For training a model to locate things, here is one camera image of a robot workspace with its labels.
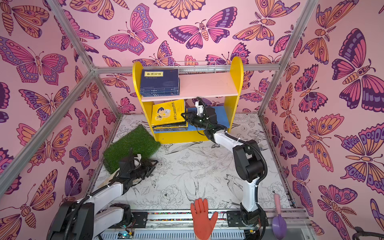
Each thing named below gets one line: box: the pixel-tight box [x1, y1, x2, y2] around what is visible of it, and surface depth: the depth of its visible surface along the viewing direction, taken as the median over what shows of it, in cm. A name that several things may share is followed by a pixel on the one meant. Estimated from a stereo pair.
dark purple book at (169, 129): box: [154, 128, 188, 132], surface depth 93 cm
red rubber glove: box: [190, 198, 219, 240], surface depth 75 cm
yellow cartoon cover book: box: [153, 126, 189, 130], surface depth 92 cm
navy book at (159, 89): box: [140, 87, 180, 93], surface depth 72 cm
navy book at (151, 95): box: [141, 93, 180, 98], surface depth 74 cm
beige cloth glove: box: [97, 167, 120, 189], surface depth 89 cm
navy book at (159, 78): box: [140, 69, 179, 88], surface depth 76 cm
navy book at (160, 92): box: [141, 90, 180, 96], surface depth 73 cm
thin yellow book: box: [151, 99, 186, 126], surface depth 91 cm
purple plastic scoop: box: [272, 193, 287, 240], surface depth 72 cm
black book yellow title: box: [152, 122, 188, 128], surface depth 90 cm
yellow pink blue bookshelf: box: [133, 57, 244, 144], surface depth 85 cm
